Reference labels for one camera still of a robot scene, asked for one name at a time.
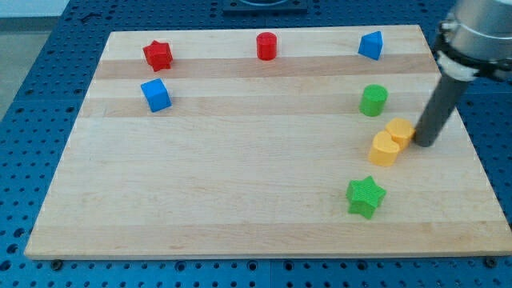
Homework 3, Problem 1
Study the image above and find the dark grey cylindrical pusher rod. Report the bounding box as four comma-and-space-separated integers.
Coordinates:
414, 72, 470, 147

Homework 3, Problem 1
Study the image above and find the yellow hexagon block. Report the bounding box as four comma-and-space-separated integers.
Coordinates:
385, 118, 415, 150

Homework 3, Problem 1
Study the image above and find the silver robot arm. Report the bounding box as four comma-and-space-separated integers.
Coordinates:
414, 0, 511, 147

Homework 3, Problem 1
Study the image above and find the light wooden board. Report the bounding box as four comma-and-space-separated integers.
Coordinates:
25, 25, 511, 260

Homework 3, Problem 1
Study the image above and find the green cylinder block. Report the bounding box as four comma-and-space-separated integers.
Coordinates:
359, 84, 388, 117

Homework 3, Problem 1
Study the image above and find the blue triangular prism block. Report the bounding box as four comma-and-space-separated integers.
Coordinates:
358, 30, 383, 61

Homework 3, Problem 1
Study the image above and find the green star block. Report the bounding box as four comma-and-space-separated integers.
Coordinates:
346, 176, 387, 219

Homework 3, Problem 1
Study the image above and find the red cylinder block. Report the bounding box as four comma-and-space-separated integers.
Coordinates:
256, 32, 278, 61

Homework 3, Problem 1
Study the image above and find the red star block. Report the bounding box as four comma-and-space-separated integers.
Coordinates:
142, 40, 173, 72

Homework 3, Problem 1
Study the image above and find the blue cube block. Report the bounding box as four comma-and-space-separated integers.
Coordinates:
141, 78, 172, 113

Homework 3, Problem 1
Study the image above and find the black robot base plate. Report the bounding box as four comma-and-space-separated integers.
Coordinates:
222, 0, 308, 14

